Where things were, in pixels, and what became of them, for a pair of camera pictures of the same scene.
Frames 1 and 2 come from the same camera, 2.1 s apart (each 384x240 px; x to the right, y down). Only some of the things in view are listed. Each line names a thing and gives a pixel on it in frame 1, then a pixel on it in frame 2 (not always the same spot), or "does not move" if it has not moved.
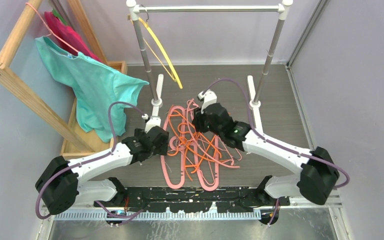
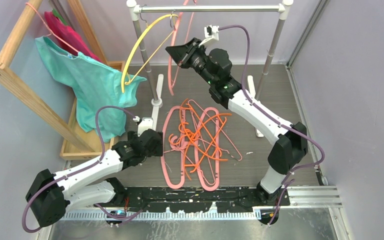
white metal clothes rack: (254, 95) does not move
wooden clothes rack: (68, 125) does not move
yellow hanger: (176, 77) to (175, 17)
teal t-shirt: (95, 86) does not move
